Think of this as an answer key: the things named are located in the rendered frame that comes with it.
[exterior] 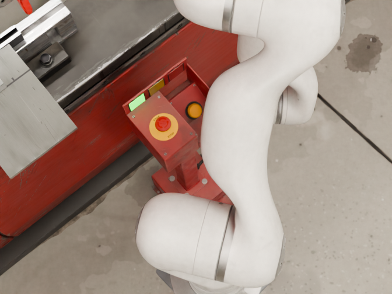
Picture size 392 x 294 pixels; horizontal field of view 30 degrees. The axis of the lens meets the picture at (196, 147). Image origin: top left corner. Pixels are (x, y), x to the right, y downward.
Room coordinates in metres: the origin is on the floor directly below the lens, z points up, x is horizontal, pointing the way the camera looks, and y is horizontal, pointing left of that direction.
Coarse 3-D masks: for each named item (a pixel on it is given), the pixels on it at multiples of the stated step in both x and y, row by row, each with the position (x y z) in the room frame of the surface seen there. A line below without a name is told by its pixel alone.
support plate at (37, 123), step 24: (0, 72) 0.71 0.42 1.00; (0, 96) 0.65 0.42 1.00; (24, 96) 0.64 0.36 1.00; (48, 96) 0.64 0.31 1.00; (0, 120) 0.59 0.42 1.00; (24, 120) 0.59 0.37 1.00; (48, 120) 0.58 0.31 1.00; (0, 144) 0.54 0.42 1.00; (24, 144) 0.53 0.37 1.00; (48, 144) 0.52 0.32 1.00; (24, 168) 0.48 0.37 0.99
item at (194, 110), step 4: (192, 104) 0.68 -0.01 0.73; (196, 104) 0.68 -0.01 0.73; (188, 108) 0.67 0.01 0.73; (192, 108) 0.67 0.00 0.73; (196, 108) 0.67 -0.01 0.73; (200, 108) 0.67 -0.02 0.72; (188, 112) 0.66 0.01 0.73; (192, 112) 0.66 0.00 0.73; (196, 112) 0.66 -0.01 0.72; (200, 112) 0.66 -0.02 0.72; (192, 116) 0.65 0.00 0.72; (196, 116) 0.65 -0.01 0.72
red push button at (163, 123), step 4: (164, 116) 0.63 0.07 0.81; (156, 120) 0.62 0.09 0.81; (160, 120) 0.62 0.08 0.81; (164, 120) 0.61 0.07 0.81; (168, 120) 0.61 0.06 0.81; (156, 124) 0.61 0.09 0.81; (160, 124) 0.61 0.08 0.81; (164, 124) 0.60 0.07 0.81; (168, 124) 0.60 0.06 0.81; (156, 128) 0.60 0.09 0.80; (160, 128) 0.60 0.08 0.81; (164, 128) 0.59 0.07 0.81; (168, 128) 0.59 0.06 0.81
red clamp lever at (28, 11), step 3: (18, 0) 0.76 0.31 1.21; (21, 0) 0.76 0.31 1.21; (24, 0) 0.76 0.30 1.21; (27, 0) 0.76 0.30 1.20; (21, 3) 0.76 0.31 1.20; (24, 3) 0.76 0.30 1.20; (27, 3) 0.76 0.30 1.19; (21, 6) 0.76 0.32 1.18; (24, 6) 0.76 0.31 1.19; (27, 6) 0.76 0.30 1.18; (30, 6) 0.76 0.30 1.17; (24, 9) 0.76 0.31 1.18; (27, 9) 0.76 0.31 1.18; (30, 9) 0.76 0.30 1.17; (27, 12) 0.76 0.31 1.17; (30, 12) 0.76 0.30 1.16
